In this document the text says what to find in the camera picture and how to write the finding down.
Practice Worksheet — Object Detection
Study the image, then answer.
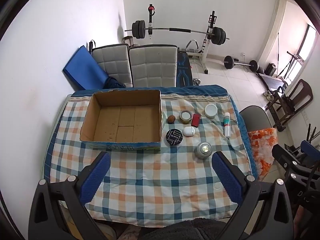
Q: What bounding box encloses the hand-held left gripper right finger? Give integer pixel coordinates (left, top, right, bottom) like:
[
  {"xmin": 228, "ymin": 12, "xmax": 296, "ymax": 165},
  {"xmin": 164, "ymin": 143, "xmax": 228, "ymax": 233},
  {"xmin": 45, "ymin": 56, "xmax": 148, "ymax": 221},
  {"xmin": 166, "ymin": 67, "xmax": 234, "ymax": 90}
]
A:
[{"xmin": 211, "ymin": 151, "xmax": 294, "ymax": 240}]

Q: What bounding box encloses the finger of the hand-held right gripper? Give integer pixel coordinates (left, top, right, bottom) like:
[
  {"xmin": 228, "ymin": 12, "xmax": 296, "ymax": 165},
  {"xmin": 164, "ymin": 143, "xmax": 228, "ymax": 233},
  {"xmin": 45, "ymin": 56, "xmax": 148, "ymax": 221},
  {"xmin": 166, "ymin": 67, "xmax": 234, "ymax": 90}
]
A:
[{"xmin": 272, "ymin": 144, "xmax": 303, "ymax": 177}]

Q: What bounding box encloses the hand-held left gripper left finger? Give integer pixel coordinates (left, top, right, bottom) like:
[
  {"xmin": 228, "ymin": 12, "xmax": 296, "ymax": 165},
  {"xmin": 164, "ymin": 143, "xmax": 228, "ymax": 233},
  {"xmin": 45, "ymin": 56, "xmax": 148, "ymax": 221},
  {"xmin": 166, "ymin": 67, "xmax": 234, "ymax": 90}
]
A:
[{"xmin": 28, "ymin": 151, "xmax": 111, "ymax": 240}]

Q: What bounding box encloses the silver round push light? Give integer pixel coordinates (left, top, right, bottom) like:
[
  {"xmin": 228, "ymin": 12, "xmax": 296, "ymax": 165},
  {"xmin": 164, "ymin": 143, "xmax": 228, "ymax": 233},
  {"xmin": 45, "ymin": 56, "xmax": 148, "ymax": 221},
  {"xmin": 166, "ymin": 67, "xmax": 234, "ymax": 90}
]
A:
[{"xmin": 195, "ymin": 142, "xmax": 213, "ymax": 160}]

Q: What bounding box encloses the white tube green label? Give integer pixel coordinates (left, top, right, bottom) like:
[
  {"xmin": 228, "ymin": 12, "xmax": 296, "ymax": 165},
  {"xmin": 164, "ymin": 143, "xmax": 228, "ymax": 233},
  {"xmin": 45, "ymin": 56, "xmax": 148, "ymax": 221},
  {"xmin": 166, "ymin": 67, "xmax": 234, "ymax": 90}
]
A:
[{"xmin": 223, "ymin": 112, "xmax": 231, "ymax": 138}]

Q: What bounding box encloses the cardboard box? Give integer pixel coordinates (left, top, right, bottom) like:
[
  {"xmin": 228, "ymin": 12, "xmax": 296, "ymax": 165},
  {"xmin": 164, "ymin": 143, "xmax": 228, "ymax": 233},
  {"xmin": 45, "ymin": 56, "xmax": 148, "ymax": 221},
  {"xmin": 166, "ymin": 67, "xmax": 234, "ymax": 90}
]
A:
[{"xmin": 79, "ymin": 89, "xmax": 162, "ymax": 152}]

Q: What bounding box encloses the black round compact case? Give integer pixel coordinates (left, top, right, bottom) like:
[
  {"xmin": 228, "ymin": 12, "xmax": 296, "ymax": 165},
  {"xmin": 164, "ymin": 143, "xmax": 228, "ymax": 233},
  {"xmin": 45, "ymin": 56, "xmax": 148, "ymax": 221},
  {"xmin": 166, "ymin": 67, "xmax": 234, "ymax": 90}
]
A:
[{"xmin": 165, "ymin": 128, "xmax": 184, "ymax": 147}]

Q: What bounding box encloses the white round jar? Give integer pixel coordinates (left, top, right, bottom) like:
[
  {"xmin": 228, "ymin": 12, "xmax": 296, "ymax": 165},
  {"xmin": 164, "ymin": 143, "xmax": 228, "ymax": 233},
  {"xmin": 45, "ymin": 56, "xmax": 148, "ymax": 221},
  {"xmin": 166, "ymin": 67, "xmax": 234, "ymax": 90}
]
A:
[{"xmin": 204, "ymin": 104, "xmax": 217, "ymax": 119}]

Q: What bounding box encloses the orange and white cloth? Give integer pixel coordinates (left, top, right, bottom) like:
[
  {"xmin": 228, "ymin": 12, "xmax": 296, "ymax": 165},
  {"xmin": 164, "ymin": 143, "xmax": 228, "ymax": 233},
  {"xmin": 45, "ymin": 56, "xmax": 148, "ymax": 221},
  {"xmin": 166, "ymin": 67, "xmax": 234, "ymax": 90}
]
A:
[{"xmin": 247, "ymin": 127, "xmax": 278, "ymax": 182}]

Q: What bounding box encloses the blue padded seat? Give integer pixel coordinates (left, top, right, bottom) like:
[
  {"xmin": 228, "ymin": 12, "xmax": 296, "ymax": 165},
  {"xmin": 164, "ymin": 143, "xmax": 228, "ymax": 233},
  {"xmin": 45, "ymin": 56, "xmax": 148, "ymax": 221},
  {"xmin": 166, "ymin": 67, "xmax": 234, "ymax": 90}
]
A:
[{"xmin": 301, "ymin": 140, "xmax": 320, "ymax": 153}]

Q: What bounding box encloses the grey chair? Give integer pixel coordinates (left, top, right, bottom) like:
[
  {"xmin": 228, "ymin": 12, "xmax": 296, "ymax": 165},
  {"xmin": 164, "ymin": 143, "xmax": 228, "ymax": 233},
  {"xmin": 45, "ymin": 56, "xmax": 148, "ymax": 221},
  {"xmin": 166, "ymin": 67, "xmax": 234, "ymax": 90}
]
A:
[{"xmin": 239, "ymin": 105, "xmax": 273, "ymax": 133}]

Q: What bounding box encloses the plaid checkered cloth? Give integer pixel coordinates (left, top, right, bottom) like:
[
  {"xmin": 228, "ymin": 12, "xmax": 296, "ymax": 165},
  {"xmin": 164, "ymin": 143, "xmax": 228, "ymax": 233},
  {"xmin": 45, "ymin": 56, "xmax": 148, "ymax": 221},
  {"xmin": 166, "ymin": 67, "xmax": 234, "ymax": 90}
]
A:
[{"xmin": 44, "ymin": 85, "xmax": 258, "ymax": 227}]

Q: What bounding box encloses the dark fleece clothing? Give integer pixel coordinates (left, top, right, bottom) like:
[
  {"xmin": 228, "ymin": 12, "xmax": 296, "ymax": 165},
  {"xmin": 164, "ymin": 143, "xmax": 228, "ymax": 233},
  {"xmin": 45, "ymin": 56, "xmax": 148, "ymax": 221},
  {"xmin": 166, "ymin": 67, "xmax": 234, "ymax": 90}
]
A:
[{"xmin": 145, "ymin": 217, "xmax": 230, "ymax": 240}]

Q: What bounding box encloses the dark wooden chair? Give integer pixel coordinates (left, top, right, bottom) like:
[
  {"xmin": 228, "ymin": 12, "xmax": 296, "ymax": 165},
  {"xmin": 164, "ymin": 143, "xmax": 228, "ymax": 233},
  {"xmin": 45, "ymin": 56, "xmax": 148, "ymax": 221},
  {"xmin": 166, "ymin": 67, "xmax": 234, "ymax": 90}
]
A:
[{"xmin": 265, "ymin": 79, "xmax": 314, "ymax": 132}]

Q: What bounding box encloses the black speaker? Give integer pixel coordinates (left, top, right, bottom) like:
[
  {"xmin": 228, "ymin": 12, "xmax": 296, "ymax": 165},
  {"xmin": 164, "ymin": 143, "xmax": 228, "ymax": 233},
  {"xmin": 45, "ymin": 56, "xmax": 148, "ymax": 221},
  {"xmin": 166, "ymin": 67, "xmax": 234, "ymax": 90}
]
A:
[{"xmin": 265, "ymin": 63, "xmax": 277, "ymax": 76}]

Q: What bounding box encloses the black tripod stand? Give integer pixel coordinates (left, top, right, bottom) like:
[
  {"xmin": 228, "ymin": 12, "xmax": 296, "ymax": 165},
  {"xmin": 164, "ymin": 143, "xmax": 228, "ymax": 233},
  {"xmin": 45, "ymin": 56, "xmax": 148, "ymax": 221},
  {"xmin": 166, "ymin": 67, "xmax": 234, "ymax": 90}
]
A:
[{"xmin": 277, "ymin": 51, "xmax": 304, "ymax": 80}]

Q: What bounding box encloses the dark blue knitted cloth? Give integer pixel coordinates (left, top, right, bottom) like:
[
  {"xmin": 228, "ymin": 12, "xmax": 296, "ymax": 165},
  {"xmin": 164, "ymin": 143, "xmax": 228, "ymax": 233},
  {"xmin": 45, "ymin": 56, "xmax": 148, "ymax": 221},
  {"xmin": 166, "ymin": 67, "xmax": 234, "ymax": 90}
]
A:
[{"xmin": 104, "ymin": 76, "xmax": 125, "ymax": 89}]

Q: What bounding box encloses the small barbell with plates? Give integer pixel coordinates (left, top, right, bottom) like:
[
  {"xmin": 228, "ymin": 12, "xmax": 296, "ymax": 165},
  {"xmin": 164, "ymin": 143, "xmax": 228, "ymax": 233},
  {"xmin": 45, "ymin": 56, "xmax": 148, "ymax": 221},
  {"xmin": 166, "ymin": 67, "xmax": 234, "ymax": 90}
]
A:
[{"xmin": 222, "ymin": 56, "xmax": 258, "ymax": 72}]

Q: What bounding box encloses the blue foam mat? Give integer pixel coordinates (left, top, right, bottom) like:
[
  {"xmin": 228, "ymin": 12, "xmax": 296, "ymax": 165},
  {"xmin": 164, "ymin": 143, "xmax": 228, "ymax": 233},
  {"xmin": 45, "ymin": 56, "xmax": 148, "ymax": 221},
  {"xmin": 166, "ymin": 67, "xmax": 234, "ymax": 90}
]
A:
[{"xmin": 62, "ymin": 45, "xmax": 110, "ymax": 90}]

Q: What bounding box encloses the window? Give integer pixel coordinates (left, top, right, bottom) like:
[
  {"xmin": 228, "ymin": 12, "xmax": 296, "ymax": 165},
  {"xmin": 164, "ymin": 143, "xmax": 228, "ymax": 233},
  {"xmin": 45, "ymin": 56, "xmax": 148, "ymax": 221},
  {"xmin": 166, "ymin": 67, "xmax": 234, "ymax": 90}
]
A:
[{"xmin": 299, "ymin": 25, "xmax": 318, "ymax": 60}]

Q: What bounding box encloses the white padded chair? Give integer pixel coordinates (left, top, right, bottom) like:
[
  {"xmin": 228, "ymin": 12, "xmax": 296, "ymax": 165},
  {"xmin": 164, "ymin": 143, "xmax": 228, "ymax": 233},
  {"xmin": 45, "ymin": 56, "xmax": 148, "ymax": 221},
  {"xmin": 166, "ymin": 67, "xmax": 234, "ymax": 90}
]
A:
[
  {"xmin": 92, "ymin": 44, "xmax": 133, "ymax": 88},
  {"xmin": 129, "ymin": 44, "xmax": 178, "ymax": 88}
]

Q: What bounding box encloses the black weight bench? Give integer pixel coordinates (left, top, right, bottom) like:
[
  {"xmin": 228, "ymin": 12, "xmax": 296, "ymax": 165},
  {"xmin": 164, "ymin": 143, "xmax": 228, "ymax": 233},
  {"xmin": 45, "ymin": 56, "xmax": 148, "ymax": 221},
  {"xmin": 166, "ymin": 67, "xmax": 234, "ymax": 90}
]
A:
[{"xmin": 176, "ymin": 51, "xmax": 194, "ymax": 87}]

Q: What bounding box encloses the white barbell rack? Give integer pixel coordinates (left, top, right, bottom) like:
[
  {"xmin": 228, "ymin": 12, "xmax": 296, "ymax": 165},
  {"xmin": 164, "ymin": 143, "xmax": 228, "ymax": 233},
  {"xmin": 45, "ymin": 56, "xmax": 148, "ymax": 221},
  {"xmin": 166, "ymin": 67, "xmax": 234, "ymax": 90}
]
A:
[{"xmin": 147, "ymin": 4, "xmax": 218, "ymax": 74}]

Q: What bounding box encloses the barbell with black plates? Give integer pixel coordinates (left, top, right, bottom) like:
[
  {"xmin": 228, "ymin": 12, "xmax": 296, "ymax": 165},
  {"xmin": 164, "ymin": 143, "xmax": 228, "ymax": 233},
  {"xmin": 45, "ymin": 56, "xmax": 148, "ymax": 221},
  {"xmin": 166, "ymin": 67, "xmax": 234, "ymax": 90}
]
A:
[{"xmin": 124, "ymin": 20, "xmax": 230, "ymax": 46}]

